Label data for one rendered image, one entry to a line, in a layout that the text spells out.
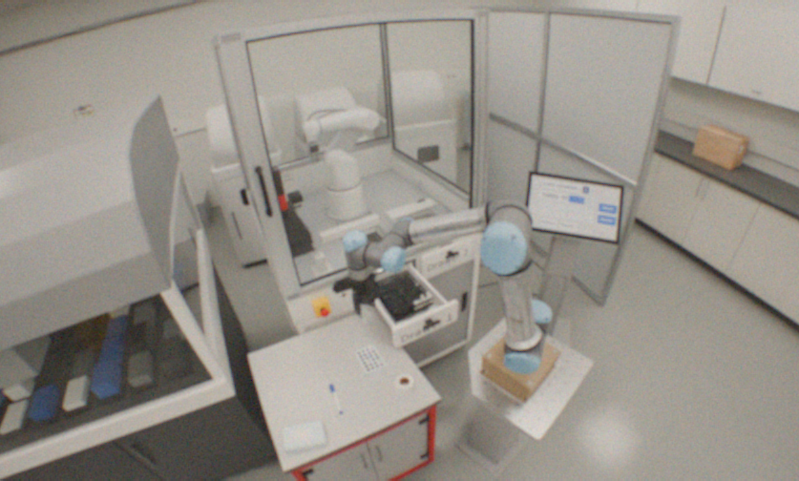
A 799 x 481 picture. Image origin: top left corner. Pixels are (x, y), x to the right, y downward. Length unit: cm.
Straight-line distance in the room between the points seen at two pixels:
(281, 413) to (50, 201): 103
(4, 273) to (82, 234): 26
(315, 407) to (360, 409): 17
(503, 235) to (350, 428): 86
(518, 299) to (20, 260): 136
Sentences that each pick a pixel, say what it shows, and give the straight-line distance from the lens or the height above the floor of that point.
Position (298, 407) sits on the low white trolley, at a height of 76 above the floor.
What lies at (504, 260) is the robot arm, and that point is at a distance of 90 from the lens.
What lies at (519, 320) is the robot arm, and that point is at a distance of 106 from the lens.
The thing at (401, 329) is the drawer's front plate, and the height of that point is 92.
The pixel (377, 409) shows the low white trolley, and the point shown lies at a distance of 138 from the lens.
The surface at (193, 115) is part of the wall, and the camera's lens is 458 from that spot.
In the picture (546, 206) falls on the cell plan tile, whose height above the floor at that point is 107.
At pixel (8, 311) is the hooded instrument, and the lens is 129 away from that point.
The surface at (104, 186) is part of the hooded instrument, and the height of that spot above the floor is 168.
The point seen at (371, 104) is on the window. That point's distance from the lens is 134.
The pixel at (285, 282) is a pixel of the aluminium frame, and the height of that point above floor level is 105.
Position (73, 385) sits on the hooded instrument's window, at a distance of 148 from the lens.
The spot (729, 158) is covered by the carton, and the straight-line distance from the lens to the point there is 390.
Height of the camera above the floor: 196
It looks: 35 degrees down
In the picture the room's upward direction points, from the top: 4 degrees counter-clockwise
